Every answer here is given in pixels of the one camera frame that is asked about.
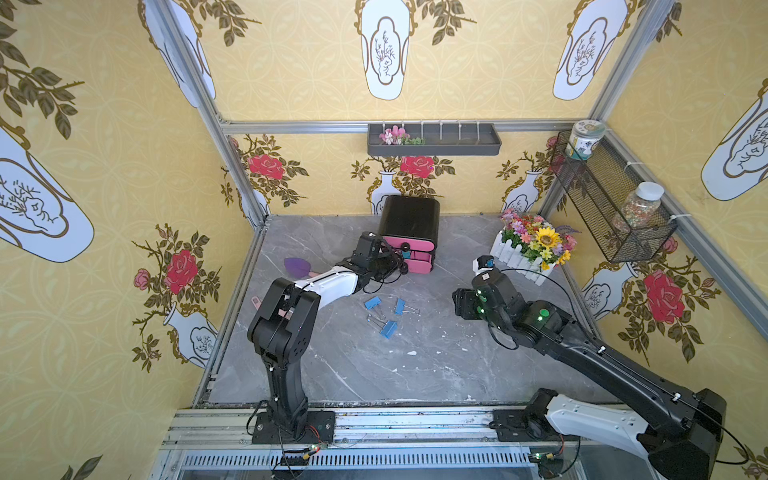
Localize black pink drawer cabinet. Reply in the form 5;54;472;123
378;196;440;274

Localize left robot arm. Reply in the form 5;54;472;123
247;232;408;444

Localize flower box white fence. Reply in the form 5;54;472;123
490;209;577;286

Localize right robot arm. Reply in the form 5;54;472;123
452;255;726;479

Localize black wire basket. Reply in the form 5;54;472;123
551;131;677;263

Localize purple pink toy shovel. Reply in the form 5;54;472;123
283;257;318;280

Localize jar with white lid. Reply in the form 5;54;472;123
612;182;665;233

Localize pink flowers in tray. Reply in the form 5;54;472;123
379;125;424;145

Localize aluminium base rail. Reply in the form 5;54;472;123
149;397;661;479

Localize grey wall shelf tray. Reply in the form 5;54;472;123
367;121;502;157

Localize jar with green label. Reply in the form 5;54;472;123
564;119;606;160

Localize blue binder clip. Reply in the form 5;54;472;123
364;296;383;313
367;315;398;339
394;298;420;316

